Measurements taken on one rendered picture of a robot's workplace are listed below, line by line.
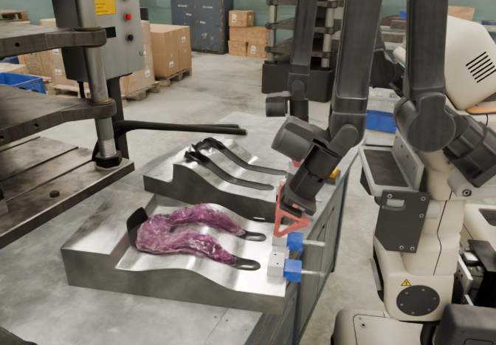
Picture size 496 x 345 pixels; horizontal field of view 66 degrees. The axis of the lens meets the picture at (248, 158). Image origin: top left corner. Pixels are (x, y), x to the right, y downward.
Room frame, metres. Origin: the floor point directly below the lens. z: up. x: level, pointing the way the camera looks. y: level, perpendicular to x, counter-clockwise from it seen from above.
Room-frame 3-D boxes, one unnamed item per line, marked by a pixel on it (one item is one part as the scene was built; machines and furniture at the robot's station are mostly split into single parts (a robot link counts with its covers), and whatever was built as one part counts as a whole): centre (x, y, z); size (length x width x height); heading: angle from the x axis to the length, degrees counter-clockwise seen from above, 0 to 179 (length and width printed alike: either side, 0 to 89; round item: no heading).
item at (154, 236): (0.78, 0.14, 0.90); 0.26 x 0.18 x 0.08; 81
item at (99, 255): (0.77, 0.15, 0.86); 0.50 x 0.26 x 0.11; 81
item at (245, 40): (7.88, -0.01, 0.42); 0.86 x 0.33 x 0.83; 64
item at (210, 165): (1.11, 0.06, 0.92); 0.35 x 0.16 x 0.09; 64
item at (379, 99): (4.02, -1.33, 0.28); 0.61 x 0.41 x 0.15; 64
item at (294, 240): (0.79, -0.13, 0.86); 0.13 x 0.05 x 0.05; 81
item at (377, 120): (4.02, -1.33, 0.11); 0.61 x 0.41 x 0.22; 64
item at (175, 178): (1.13, 0.07, 0.87); 0.50 x 0.26 x 0.14; 64
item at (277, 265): (0.68, -0.12, 0.86); 0.13 x 0.05 x 0.05; 81
